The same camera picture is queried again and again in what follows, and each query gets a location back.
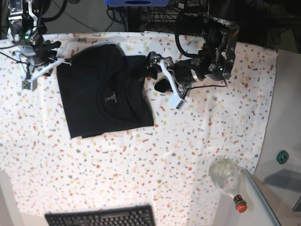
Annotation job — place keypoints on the terrazzo pattern tablecloth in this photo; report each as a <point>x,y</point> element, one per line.
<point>43,169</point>

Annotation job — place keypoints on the grey laptop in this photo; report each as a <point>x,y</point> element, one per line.
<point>259,211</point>

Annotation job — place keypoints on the black computer keyboard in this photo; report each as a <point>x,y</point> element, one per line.
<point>130,216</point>

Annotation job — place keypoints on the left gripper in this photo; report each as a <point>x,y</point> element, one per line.
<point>184,72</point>

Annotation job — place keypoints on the black t-shirt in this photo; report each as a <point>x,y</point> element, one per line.
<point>102,93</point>

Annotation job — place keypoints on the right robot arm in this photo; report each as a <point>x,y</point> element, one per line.
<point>26,27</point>

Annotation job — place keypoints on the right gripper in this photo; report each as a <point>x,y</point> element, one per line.
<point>37,55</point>

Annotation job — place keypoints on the green tape roll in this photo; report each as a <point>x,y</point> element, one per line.
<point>282,157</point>

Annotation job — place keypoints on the clear plastic bottle orange cap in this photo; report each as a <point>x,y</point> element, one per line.
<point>226,176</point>

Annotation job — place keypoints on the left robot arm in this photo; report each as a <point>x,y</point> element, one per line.
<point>217,22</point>

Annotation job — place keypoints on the blue box with oval hole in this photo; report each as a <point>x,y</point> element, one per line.
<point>137,3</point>

